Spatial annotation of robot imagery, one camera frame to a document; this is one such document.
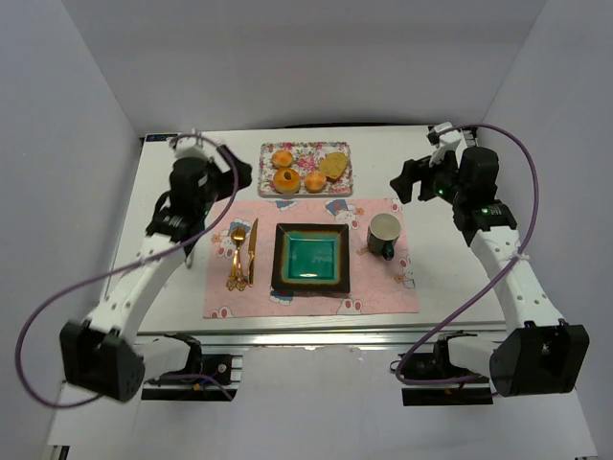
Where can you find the square teal black plate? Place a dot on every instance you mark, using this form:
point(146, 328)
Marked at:
point(311, 258)

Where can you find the gold fork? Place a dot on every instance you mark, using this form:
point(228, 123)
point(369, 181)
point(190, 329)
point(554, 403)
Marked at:
point(236, 277)

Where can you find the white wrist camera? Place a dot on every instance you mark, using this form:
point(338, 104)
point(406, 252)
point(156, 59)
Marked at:
point(443, 137)
point(189, 147)

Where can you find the dark green mug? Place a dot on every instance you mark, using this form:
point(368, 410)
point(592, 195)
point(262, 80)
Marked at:
point(383, 233)

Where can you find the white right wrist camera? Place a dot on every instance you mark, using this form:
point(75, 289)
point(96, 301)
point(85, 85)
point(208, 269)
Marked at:
point(443, 137)

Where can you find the pink bunny placemat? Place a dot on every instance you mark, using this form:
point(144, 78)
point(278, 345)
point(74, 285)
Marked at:
point(377, 286)

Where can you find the small round orange bun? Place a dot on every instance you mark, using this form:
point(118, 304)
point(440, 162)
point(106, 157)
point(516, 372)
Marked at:
point(315, 182)

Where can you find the bun with brown centre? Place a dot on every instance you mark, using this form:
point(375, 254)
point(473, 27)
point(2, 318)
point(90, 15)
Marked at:
point(286, 181)

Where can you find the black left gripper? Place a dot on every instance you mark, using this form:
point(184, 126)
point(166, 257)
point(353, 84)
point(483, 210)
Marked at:
point(229, 172)

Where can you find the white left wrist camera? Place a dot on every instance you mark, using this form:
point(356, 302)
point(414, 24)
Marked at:
point(189, 147)

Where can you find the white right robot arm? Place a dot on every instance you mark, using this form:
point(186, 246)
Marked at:
point(542, 353)

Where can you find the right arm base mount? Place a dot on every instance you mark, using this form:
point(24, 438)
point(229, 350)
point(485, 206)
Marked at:
point(442, 383)

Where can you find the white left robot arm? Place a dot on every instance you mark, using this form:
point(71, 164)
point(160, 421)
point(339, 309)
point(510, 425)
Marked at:
point(101, 353)

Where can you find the yellow bread slice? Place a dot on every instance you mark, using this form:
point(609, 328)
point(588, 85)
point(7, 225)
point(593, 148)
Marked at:
point(334, 165)

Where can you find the gold knife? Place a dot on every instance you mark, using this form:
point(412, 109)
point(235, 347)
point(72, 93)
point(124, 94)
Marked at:
point(252, 253)

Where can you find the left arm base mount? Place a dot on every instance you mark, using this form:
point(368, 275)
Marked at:
point(178, 368)

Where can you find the floral rectangular tray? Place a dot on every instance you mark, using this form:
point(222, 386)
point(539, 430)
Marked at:
point(306, 158)

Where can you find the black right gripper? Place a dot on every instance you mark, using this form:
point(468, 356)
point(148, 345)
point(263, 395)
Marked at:
point(422, 178)

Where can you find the round bun top left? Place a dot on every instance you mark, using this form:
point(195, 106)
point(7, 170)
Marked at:
point(282, 158)

